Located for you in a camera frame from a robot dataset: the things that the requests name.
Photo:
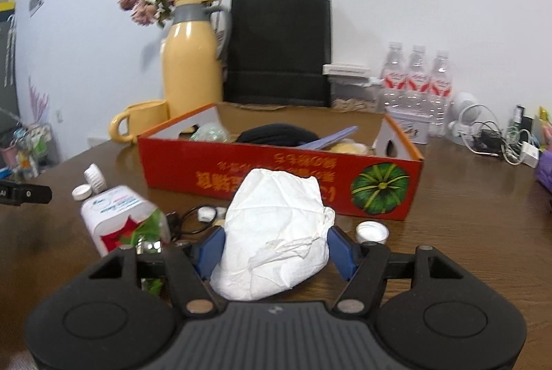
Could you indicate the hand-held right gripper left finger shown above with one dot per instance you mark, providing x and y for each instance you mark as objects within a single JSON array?
[{"x": 211, "y": 253}]

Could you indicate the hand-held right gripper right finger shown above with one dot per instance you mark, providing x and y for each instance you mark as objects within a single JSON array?
[{"x": 343, "y": 251}]

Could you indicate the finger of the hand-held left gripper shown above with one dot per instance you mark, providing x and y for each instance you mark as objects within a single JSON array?
[{"x": 26, "y": 195}]

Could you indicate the white tissue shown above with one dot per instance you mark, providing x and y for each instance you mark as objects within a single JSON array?
[{"x": 271, "y": 223}]

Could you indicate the red cardboard box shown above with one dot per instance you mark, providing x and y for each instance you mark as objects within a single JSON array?
[{"x": 181, "y": 176}]

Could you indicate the rack with small items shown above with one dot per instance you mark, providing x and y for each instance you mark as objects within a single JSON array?
[{"x": 26, "y": 150}]

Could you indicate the flat white bottle cap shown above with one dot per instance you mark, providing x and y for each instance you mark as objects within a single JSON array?
[{"x": 82, "y": 192}]

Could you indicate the ridged white bottle cap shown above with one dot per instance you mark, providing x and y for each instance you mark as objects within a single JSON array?
[{"x": 95, "y": 179}]

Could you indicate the white bottle red label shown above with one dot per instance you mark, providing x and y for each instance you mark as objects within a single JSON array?
[{"x": 116, "y": 210}]

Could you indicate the purple card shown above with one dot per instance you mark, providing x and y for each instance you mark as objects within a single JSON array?
[{"x": 332, "y": 137}]

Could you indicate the black cloth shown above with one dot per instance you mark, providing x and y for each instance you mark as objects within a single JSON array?
[{"x": 276, "y": 135}]

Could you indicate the printed white tin box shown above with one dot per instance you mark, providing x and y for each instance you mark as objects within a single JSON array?
[{"x": 407, "y": 126}]

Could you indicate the yellow mug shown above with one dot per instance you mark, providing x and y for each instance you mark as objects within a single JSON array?
[{"x": 146, "y": 119}]

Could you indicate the clear plastic food container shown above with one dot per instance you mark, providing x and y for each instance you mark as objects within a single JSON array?
[{"x": 353, "y": 94}]

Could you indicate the flat white box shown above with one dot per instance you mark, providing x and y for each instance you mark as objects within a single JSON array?
[{"x": 347, "y": 70}]

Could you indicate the black power adapter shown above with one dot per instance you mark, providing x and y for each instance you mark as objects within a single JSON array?
[{"x": 487, "y": 139}]

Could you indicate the yellow thermos jug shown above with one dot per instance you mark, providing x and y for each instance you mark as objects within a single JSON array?
[{"x": 189, "y": 68}]

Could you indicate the small white fan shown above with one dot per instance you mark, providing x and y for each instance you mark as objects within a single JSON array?
[{"x": 465, "y": 107}]

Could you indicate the black paper bag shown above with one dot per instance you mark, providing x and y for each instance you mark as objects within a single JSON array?
[{"x": 280, "y": 50}]

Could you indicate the white charger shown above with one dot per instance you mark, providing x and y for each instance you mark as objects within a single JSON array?
[{"x": 530, "y": 154}]

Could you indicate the purple cloth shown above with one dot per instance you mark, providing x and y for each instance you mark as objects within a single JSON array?
[{"x": 545, "y": 180}]

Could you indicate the yellow snack packet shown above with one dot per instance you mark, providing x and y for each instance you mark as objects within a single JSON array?
[{"x": 544, "y": 117}]

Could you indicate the white wall outlet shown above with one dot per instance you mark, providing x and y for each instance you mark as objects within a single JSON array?
[{"x": 60, "y": 114}]

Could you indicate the purple flower wall sticker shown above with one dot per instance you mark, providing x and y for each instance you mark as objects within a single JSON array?
[{"x": 39, "y": 102}]

